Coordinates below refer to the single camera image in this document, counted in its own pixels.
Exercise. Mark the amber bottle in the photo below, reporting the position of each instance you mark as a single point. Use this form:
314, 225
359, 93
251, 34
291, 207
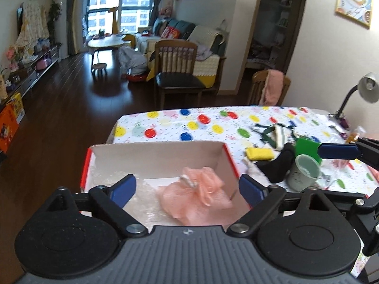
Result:
352, 137

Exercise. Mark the green cloth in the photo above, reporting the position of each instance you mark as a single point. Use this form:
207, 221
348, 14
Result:
305, 146

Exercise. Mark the red cushion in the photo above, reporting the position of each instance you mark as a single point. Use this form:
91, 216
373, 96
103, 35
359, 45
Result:
171, 32

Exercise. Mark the white plastic bag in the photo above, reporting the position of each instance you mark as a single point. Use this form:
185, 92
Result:
133, 60

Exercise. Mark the wooden chair with black seat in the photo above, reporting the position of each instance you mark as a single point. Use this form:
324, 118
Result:
177, 80

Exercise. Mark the sofa with cream throw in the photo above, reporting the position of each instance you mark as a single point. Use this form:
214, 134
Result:
207, 62

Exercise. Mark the grey desk lamp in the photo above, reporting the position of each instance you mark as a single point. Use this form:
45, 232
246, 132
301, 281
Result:
368, 88

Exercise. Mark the yellow framed wall picture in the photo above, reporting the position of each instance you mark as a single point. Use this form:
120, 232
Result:
355, 0

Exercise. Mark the clear bubble wrap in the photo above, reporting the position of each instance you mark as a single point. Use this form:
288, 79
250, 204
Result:
148, 202

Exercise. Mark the black sock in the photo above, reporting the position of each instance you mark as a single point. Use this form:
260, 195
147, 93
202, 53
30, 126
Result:
275, 168

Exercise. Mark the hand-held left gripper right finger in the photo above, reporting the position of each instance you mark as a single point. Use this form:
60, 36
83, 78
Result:
250, 189

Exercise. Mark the red basin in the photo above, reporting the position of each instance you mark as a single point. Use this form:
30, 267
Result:
136, 77

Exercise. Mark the yellow cloth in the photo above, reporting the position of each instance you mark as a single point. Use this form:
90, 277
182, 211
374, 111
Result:
260, 153

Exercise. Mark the grey curtain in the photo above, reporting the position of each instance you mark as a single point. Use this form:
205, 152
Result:
74, 14

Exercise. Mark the red rimmed cardboard box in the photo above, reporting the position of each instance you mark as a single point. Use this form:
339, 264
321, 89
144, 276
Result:
154, 159

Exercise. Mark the orange cardboard box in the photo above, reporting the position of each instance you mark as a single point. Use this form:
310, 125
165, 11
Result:
9, 124

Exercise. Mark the wooden giraffe toy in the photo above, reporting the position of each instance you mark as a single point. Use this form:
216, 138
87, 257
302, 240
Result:
115, 17

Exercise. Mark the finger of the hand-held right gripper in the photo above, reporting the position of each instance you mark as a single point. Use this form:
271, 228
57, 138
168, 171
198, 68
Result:
359, 202
337, 151

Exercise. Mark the round white coffee table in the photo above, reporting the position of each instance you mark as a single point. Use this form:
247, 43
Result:
106, 43

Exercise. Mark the pale green mug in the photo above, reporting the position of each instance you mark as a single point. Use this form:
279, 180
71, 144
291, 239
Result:
299, 180

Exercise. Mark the cream patterned blanket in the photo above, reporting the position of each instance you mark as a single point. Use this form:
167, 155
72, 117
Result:
31, 29

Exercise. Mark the pink towel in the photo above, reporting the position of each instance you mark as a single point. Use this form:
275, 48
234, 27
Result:
274, 88

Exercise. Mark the small wooden stool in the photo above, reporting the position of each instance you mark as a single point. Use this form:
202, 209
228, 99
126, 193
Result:
99, 66

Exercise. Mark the balloon print tablecloth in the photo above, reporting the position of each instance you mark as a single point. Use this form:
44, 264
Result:
165, 127

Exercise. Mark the low media cabinet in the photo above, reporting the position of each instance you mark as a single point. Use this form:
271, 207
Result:
32, 74

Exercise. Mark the pink mesh bath pouf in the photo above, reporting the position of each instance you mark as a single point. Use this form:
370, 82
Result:
192, 201

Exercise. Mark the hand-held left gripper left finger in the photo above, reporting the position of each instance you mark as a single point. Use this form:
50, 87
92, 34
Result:
124, 189

